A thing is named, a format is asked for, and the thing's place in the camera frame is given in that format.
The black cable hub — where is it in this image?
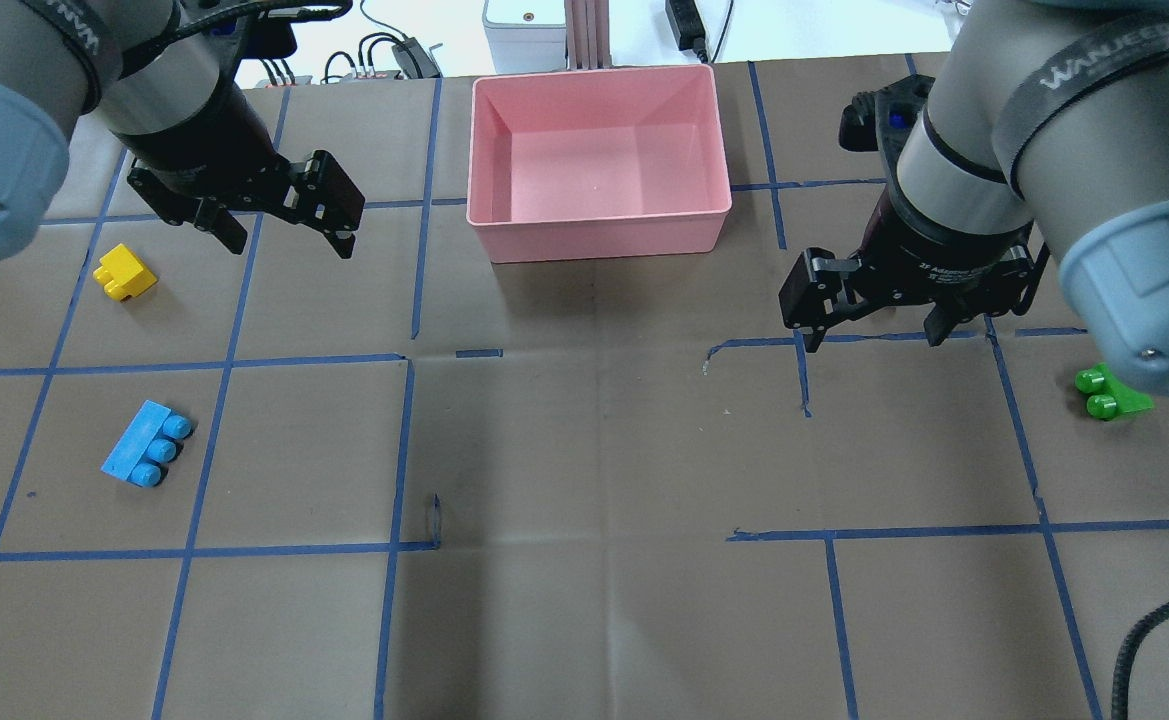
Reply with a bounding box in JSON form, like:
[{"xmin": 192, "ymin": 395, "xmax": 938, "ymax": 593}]
[{"xmin": 393, "ymin": 36, "xmax": 442, "ymax": 79}]

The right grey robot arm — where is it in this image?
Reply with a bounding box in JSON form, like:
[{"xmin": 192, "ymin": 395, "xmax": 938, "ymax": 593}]
[{"xmin": 779, "ymin": 1, "xmax": 1169, "ymax": 396}]

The blue toy block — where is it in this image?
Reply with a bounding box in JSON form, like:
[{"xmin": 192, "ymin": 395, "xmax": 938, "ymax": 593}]
[{"xmin": 101, "ymin": 400, "xmax": 195, "ymax": 489}]

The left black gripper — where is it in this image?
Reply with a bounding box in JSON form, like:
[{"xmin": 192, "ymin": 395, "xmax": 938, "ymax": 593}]
[{"xmin": 124, "ymin": 88, "xmax": 365, "ymax": 259}]

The pink plastic box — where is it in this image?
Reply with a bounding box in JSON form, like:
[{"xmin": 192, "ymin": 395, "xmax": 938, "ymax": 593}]
[{"xmin": 466, "ymin": 64, "xmax": 732, "ymax": 264}]

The white square device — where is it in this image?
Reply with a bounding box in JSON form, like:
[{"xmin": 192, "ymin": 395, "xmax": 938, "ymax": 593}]
[{"xmin": 482, "ymin": 1, "xmax": 567, "ymax": 74}]

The black power adapter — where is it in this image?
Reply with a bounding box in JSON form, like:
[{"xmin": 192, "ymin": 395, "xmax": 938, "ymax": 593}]
[{"xmin": 663, "ymin": 0, "xmax": 708, "ymax": 55}]

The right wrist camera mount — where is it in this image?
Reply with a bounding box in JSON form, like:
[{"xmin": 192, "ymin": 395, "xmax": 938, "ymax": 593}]
[{"xmin": 837, "ymin": 74, "xmax": 935, "ymax": 152}]

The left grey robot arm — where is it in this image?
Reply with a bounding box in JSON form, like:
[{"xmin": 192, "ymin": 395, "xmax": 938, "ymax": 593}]
[{"xmin": 0, "ymin": 1, "xmax": 365, "ymax": 259}]

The aluminium frame post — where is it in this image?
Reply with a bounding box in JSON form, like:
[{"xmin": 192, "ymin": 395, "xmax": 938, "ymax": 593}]
[{"xmin": 563, "ymin": 0, "xmax": 613, "ymax": 70}]

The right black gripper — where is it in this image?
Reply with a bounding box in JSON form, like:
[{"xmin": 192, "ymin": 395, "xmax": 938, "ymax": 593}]
[{"xmin": 779, "ymin": 184, "xmax": 1033, "ymax": 354}]

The green toy block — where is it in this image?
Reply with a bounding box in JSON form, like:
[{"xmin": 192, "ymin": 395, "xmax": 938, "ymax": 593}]
[{"xmin": 1074, "ymin": 364, "xmax": 1155, "ymax": 421}]

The yellow toy block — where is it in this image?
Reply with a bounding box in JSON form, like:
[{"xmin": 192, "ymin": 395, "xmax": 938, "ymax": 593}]
[{"xmin": 92, "ymin": 243, "xmax": 158, "ymax": 302}]

